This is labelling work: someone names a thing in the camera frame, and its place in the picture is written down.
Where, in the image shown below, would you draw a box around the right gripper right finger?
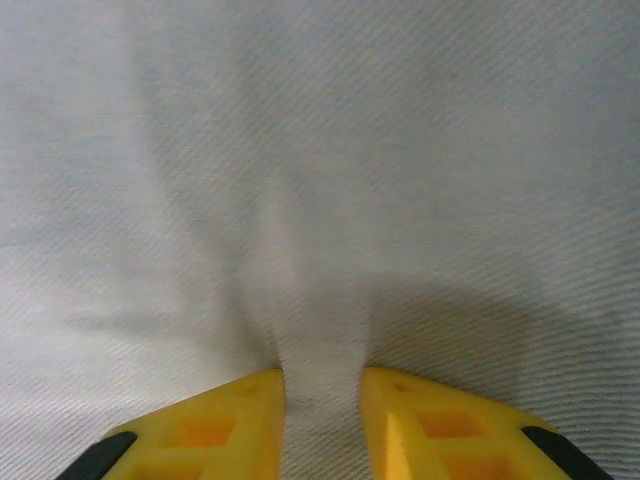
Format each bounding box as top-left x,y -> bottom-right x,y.
360,366 -> 614,480

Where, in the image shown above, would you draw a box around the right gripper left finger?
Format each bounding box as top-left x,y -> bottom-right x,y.
54,368 -> 287,480

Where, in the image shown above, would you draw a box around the light blue trousers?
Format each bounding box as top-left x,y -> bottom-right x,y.
0,0 -> 640,480

